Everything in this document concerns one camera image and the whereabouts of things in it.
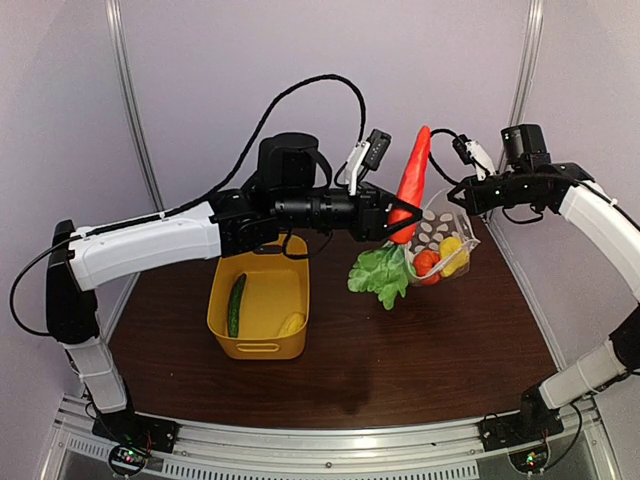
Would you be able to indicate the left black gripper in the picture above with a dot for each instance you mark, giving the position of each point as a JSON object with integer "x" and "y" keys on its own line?
{"x": 371, "y": 217}

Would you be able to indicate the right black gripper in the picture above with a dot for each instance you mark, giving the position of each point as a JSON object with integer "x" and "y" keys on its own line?
{"x": 475, "y": 204}

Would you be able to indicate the orange toy carrot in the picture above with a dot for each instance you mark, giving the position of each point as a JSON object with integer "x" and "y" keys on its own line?
{"x": 412, "y": 184}

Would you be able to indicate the polka dot zip bag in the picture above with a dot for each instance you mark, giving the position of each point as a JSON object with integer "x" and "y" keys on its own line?
{"x": 440, "y": 219}

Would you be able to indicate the orange toy pumpkin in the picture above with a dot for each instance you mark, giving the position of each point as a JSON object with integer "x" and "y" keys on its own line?
{"x": 424, "y": 261}

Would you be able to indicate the green toy lettuce leaf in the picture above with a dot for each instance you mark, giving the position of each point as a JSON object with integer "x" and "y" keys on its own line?
{"x": 383, "y": 272}

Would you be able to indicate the yellow toy pepper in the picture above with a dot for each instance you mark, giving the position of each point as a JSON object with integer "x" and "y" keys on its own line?
{"x": 451, "y": 249}

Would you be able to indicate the dark green toy cucumber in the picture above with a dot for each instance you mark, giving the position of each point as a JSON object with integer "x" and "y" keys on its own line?
{"x": 234, "y": 305}

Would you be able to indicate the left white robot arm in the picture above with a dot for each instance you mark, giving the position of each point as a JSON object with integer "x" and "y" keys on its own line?
{"x": 280, "y": 195}

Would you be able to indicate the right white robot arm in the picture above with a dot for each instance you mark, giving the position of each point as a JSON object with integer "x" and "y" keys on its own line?
{"x": 576, "y": 256}

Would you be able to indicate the yellow plastic basket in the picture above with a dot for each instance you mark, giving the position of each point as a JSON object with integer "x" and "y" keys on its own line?
{"x": 276, "y": 286}

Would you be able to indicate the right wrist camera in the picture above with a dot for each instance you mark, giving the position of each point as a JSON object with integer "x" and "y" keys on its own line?
{"x": 472, "y": 153}

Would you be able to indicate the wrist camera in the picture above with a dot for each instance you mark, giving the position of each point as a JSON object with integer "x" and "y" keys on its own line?
{"x": 366, "y": 156}
{"x": 472, "y": 153}

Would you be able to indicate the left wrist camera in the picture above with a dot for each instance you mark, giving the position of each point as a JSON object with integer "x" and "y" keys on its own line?
{"x": 366, "y": 156}

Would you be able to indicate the right aluminium frame post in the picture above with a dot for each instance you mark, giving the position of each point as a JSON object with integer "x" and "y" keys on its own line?
{"x": 528, "y": 60}

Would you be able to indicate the aluminium frame post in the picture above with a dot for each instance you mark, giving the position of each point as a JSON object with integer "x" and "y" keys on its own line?
{"x": 131, "y": 108}
{"x": 528, "y": 60}

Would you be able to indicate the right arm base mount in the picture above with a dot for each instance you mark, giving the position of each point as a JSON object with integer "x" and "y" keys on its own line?
{"x": 520, "y": 432}

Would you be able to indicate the front aluminium rail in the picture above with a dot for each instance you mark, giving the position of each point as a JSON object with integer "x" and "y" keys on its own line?
{"x": 445, "y": 450}

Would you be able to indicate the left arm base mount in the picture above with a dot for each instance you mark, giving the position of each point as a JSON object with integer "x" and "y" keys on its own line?
{"x": 137, "y": 437}

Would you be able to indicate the left aluminium frame post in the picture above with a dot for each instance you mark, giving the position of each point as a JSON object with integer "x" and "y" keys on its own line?
{"x": 131, "y": 108}

